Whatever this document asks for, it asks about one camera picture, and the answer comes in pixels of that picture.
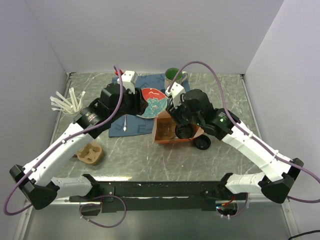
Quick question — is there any blue letter placemat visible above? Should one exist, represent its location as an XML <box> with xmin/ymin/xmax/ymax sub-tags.
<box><xmin>108</xmin><ymin>72</ymin><xmax>193</xmax><ymax>138</ymax></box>

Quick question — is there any silver fork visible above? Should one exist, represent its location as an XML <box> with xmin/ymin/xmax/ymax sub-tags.
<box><xmin>123</xmin><ymin>115</ymin><xmax>127</xmax><ymax>132</ymax></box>

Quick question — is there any white straw holder cup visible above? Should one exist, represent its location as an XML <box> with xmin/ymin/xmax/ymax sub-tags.
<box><xmin>62</xmin><ymin>104</ymin><xmax>83</xmax><ymax>118</ymax></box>

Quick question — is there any brown cardboard cup carrier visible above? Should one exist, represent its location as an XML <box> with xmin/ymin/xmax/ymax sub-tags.
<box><xmin>75</xmin><ymin>142</ymin><xmax>104</xmax><ymax>165</ymax></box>

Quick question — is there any orange paper bag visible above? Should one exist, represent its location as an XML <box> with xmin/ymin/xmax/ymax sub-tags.
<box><xmin>151</xmin><ymin>111</ymin><xmax>204</xmax><ymax>144</ymax></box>

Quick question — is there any green interior ceramic mug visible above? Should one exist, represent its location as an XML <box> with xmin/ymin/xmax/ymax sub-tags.
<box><xmin>164</xmin><ymin>67</ymin><xmax>189</xmax><ymax>93</ymax></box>

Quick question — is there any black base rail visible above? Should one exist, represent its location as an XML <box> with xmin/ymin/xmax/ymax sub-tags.
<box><xmin>69</xmin><ymin>179</ymin><xmax>247</xmax><ymax>213</ymax></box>

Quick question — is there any black plastic cup lid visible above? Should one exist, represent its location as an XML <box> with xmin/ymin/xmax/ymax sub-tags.
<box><xmin>193</xmin><ymin>134</ymin><xmax>211</xmax><ymax>150</ymax></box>

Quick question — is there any red teal floral plate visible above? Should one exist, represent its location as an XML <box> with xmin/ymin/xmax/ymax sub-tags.
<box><xmin>138</xmin><ymin>88</ymin><xmax>167</xmax><ymax>119</ymax></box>

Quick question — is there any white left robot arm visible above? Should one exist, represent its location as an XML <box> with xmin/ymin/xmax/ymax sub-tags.
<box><xmin>9</xmin><ymin>83</ymin><xmax>148</xmax><ymax>210</ymax></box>

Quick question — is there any white wrapped straws bundle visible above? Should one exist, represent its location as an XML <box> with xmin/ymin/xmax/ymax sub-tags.
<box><xmin>49</xmin><ymin>87</ymin><xmax>86</xmax><ymax>113</ymax></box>

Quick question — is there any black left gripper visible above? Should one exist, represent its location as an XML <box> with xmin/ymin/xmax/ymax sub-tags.
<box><xmin>110</xmin><ymin>86</ymin><xmax>149</xmax><ymax>122</ymax></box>

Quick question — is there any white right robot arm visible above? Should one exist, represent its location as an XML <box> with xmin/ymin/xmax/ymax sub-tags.
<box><xmin>165</xmin><ymin>85</ymin><xmax>304</xmax><ymax>204</ymax></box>

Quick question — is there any purple cable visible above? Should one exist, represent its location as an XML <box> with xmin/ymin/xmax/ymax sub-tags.
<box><xmin>79</xmin><ymin>195</ymin><xmax>127</xmax><ymax>228</ymax></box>

